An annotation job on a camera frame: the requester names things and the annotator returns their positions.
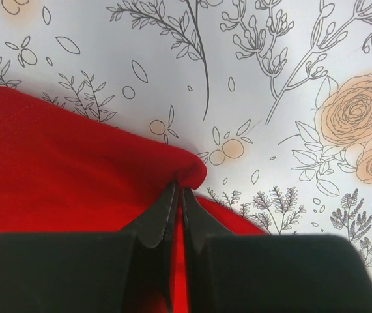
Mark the floral table cloth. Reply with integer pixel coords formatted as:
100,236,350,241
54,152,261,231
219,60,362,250
0,1,372,274

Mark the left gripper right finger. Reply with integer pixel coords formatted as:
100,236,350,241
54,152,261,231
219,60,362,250
182,189,372,312

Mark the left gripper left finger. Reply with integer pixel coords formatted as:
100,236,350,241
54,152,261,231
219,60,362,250
0,182,180,312

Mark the red t shirt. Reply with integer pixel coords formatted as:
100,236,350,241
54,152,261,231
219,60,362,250
0,87,261,312

